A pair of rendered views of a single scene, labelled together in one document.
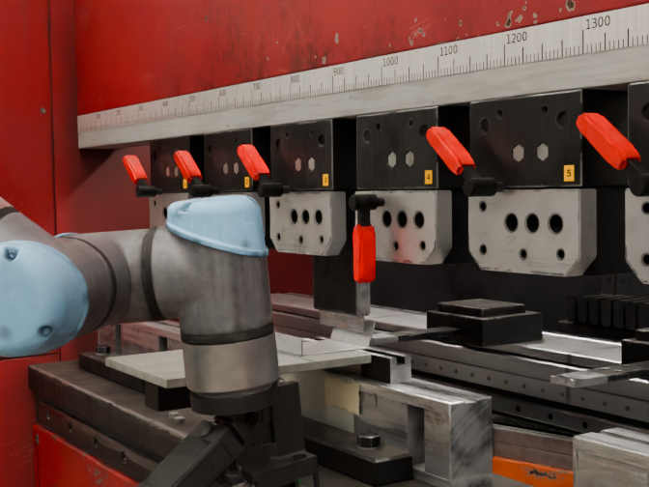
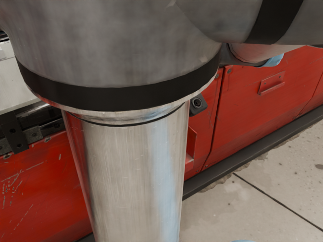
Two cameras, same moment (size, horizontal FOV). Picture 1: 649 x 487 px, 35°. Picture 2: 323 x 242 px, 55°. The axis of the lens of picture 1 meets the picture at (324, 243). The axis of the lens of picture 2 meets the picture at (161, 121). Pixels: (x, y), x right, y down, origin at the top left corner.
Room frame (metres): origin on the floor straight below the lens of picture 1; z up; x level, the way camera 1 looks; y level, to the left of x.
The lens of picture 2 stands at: (0.86, 0.66, 1.38)
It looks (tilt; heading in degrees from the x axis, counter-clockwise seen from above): 43 degrees down; 269
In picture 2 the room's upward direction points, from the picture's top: straight up
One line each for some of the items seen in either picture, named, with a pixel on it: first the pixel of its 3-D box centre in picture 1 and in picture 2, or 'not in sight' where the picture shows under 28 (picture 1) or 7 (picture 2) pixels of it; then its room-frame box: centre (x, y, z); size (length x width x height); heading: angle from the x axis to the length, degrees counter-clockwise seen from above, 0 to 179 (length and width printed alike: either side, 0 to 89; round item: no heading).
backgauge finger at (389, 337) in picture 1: (441, 325); not in sight; (1.40, -0.16, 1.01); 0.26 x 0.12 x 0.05; 122
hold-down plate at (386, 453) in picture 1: (321, 443); not in sight; (1.25, 0.01, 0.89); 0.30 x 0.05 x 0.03; 32
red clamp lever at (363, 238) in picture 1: (368, 238); not in sight; (1.15, -0.05, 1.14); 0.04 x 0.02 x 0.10; 122
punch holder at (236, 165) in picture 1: (251, 188); not in sight; (1.50, 0.10, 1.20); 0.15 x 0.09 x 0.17; 32
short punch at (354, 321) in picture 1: (340, 290); not in sight; (1.31, -0.02, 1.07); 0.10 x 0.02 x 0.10; 32
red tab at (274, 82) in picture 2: not in sight; (272, 82); (0.36, -0.43, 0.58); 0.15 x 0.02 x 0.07; 32
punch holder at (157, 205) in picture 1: (191, 189); not in sight; (1.67, 0.21, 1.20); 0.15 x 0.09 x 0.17; 32
